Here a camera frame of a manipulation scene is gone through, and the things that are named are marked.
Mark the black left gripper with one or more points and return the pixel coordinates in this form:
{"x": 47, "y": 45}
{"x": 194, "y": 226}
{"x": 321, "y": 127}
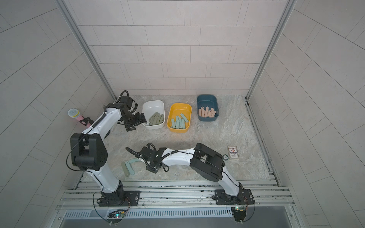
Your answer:
{"x": 139, "y": 120}

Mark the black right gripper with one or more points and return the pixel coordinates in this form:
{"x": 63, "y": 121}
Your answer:
{"x": 152, "y": 169}

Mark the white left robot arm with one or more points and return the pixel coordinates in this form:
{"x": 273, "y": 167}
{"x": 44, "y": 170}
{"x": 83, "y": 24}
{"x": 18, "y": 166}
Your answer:
{"x": 89, "y": 153}

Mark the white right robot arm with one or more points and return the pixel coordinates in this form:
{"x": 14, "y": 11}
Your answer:
{"x": 202, "y": 159}

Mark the white storage box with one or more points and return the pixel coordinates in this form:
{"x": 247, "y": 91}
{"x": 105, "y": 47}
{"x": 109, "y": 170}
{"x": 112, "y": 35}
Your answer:
{"x": 149, "y": 108}

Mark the yellow storage box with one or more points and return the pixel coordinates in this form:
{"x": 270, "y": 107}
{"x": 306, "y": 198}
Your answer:
{"x": 175, "y": 110}

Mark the dark teal storage box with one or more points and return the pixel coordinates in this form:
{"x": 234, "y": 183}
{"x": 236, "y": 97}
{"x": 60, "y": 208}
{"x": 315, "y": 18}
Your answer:
{"x": 210, "y": 101}

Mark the black microphone stand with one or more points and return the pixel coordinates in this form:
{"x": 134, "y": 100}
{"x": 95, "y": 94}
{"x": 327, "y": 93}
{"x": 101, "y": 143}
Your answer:
{"x": 86, "y": 121}

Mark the pink toy microphone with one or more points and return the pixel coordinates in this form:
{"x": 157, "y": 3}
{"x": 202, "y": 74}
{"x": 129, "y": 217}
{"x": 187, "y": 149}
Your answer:
{"x": 75, "y": 114}

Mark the left circuit board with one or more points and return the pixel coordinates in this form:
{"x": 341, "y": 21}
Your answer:
{"x": 119, "y": 214}

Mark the circuit board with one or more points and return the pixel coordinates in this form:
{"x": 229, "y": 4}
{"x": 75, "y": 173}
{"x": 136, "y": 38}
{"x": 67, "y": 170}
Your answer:
{"x": 239, "y": 213}
{"x": 119, "y": 214}

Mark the small printed card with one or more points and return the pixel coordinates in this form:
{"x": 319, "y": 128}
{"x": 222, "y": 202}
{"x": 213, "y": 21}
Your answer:
{"x": 233, "y": 152}

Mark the right circuit board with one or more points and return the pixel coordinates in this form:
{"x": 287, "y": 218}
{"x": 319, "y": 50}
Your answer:
{"x": 239, "y": 213}

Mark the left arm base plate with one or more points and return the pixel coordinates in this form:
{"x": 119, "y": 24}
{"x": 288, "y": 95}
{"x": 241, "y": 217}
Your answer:
{"x": 119, "y": 199}

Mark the aluminium rail frame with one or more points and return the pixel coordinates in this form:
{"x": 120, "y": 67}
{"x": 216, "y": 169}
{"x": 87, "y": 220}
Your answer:
{"x": 169, "y": 194}

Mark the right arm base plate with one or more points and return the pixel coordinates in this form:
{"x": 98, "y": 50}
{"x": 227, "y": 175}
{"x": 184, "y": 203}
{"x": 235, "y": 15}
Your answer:
{"x": 244, "y": 197}

